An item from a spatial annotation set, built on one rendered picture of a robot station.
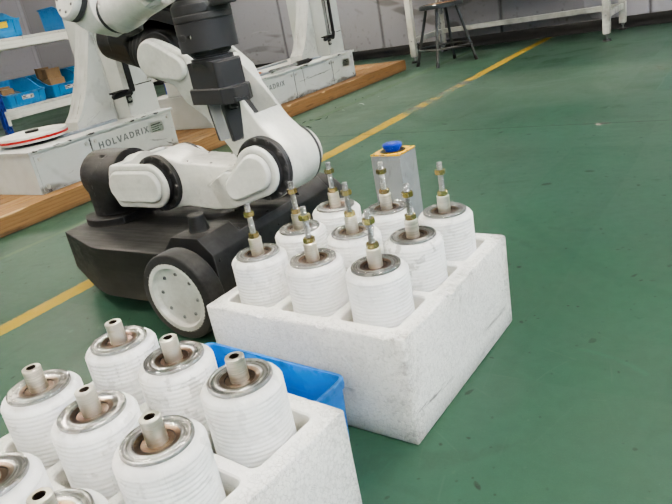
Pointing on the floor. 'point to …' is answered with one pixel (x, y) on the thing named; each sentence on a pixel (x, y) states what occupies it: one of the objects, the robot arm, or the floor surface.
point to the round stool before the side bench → (448, 31)
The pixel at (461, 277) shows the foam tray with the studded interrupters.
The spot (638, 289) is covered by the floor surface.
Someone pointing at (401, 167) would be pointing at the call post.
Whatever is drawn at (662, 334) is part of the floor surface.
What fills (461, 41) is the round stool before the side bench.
